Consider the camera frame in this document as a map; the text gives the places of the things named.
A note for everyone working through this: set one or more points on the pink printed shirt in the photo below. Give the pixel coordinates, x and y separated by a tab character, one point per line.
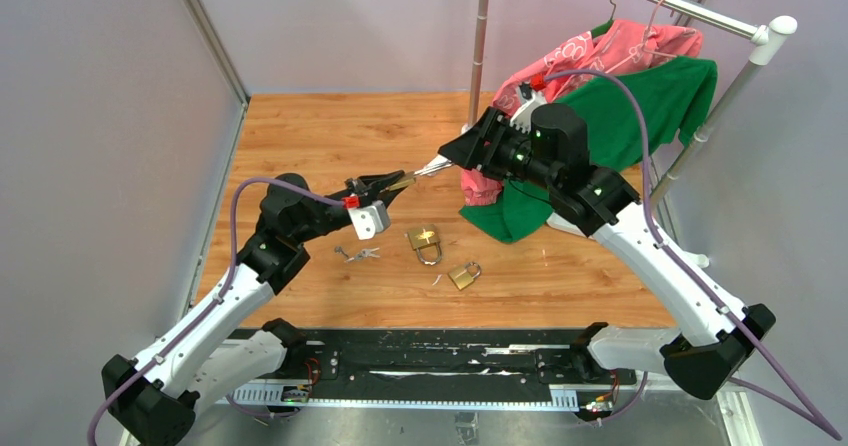
618	47

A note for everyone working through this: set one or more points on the metal clothes rack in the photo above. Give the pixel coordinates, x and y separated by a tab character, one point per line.
480	191

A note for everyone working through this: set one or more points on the small key bunch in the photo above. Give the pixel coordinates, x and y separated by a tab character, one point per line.
366	253
339	250

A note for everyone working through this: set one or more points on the large brass padlock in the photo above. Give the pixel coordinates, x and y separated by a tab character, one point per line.
465	275

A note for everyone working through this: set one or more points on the green t-shirt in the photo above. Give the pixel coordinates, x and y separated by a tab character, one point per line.
674	97

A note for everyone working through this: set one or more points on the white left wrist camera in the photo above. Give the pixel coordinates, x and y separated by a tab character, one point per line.
369	221

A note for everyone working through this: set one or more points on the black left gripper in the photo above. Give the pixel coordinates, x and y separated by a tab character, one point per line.
371	192

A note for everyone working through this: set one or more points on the small brass padlock with key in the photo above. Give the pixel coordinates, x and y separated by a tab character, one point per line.
437	164

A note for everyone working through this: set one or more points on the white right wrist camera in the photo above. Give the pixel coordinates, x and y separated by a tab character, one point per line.
529	99

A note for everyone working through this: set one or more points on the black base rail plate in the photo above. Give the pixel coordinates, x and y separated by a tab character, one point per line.
501	369

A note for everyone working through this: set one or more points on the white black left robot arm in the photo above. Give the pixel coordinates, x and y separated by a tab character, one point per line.
158	394

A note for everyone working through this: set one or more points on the small loose key bunch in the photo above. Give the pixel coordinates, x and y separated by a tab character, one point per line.
366	253

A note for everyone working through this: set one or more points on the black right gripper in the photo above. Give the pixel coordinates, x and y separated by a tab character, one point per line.
469	149

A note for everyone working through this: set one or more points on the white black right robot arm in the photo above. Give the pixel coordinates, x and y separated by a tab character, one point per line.
714	332

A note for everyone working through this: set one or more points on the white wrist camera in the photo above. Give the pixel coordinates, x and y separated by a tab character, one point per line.
369	221
529	99

